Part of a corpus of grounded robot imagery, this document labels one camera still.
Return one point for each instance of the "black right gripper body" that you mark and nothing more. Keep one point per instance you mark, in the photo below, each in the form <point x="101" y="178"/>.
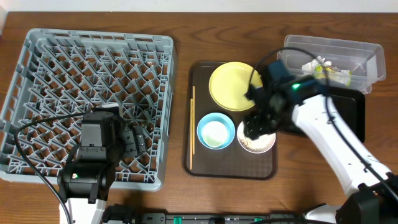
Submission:
<point x="265" y="122"/>

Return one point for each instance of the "green yellow snack wrapper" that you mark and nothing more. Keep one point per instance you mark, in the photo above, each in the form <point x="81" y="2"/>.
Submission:
<point x="334" y="74"/>

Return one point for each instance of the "dark brown serving tray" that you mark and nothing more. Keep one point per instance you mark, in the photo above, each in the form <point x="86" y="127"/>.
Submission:
<point x="233" y="161"/>

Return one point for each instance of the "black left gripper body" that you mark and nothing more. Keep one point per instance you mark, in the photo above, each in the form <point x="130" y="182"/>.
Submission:
<point x="134" y="140"/>

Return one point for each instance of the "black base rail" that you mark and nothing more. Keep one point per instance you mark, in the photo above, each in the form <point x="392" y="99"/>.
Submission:
<point x="199" y="218"/>

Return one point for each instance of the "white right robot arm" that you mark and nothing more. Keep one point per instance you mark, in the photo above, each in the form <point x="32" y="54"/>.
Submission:
<point x="369" y="185"/>

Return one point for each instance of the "clear plastic waste bin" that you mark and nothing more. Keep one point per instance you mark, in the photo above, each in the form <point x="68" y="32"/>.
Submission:
<point x="365" y="60"/>

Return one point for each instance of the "grey plastic dish rack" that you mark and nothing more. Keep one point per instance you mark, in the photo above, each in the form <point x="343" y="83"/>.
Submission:
<point x="62" y="73"/>

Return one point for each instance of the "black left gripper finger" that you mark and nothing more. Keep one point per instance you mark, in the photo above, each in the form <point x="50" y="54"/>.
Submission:
<point x="130" y="142"/>
<point x="139" y="139"/>

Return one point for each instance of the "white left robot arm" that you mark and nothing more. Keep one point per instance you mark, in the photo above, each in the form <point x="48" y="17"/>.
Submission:
<point x="90" y="169"/>

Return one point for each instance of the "black food waste tray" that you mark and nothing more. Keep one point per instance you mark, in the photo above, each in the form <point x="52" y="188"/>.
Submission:
<point x="351" y="106"/>

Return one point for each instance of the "yellow plate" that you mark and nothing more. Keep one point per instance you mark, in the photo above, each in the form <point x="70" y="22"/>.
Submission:
<point x="228" y="85"/>

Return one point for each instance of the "pale green cup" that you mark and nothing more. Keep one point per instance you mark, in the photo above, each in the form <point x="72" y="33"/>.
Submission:
<point x="214" y="134"/>

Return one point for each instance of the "white pink bowl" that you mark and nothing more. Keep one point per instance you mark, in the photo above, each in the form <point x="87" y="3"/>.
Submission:
<point x="261" y="145"/>

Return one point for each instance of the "light blue bowl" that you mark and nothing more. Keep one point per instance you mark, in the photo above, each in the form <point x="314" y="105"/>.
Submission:
<point x="227" y="121"/>

